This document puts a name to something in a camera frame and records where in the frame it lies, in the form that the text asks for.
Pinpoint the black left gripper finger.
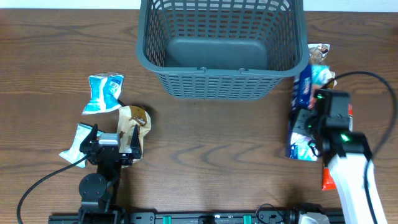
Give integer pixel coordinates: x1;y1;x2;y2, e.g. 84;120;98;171
80;124;98;152
130;124;142;159

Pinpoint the colourful tissue multipack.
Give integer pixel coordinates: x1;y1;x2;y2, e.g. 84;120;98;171
285;64;335;162

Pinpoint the tan brown snack bag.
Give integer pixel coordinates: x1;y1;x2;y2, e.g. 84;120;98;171
116;106;152;163

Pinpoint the beige brown cookie bag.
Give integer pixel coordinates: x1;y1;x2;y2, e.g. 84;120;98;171
308;44;336;86

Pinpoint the orange pasta packet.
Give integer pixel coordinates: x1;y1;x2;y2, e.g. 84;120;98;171
322;103;353;191

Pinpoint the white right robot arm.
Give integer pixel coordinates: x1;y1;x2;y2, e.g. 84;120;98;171
293;109;387;223

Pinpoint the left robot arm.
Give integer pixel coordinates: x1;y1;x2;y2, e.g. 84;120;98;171
78;125;142;224

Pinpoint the teal white snack packet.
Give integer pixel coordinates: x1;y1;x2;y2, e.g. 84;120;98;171
59;123;92;164

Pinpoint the blue white snack bag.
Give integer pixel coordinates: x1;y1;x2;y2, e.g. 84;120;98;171
82;72;124;115

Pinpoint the grey plastic basket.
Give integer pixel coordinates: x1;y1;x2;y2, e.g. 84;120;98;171
136;0;309;100

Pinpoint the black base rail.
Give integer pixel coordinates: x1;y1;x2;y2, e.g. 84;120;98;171
48;211;346;224

